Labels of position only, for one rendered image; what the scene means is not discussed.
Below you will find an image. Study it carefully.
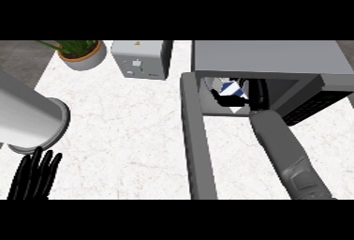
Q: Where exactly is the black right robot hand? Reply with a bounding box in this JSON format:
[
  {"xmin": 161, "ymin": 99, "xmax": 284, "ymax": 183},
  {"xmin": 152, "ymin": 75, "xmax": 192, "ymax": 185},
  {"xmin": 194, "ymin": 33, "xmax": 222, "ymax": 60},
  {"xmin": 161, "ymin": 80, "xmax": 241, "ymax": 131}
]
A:
[{"xmin": 210, "ymin": 77, "xmax": 272, "ymax": 113}]

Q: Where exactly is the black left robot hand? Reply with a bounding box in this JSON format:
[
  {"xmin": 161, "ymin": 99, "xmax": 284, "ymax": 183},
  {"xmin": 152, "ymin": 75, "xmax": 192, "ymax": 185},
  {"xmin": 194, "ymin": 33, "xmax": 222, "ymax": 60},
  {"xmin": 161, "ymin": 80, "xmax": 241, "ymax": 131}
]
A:
[{"xmin": 6, "ymin": 146, "xmax": 64, "ymax": 201}]

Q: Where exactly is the blue and white milk carton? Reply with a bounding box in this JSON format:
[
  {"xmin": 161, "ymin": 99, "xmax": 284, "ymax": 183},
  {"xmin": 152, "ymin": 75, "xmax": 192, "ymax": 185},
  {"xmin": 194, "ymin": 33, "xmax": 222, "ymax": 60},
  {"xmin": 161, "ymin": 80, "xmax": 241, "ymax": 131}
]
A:
[{"xmin": 217, "ymin": 79, "xmax": 250, "ymax": 99}]

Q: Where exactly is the grey microwave door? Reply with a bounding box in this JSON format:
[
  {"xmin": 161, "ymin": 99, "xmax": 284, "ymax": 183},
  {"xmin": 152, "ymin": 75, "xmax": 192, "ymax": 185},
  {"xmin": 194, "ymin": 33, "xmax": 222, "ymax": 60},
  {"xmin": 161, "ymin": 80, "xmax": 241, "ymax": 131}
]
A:
[{"xmin": 179, "ymin": 71, "xmax": 220, "ymax": 201}]

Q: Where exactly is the grey microwave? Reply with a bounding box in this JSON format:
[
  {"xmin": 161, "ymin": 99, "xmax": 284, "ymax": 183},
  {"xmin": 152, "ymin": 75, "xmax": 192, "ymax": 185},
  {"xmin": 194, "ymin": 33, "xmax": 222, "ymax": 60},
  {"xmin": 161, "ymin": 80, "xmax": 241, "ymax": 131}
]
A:
[{"xmin": 191, "ymin": 40, "xmax": 354, "ymax": 127}]

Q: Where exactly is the grey toaster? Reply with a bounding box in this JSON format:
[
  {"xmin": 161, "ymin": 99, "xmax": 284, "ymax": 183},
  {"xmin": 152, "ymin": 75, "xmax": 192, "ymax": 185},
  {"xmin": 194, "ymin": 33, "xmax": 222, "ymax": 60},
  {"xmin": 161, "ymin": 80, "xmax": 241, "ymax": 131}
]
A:
[{"xmin": 110, "ymin": 40, "xmax": 174, "ymax": 82}]

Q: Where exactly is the potted green plant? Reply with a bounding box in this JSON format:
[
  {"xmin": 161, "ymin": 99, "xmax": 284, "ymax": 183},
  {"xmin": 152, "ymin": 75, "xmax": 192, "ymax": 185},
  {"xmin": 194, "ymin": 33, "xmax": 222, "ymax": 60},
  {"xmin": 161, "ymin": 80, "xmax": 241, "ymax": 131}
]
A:
[{"xmin": 36, "ymin": 40, "xmax": 110, "ymax": 72}]

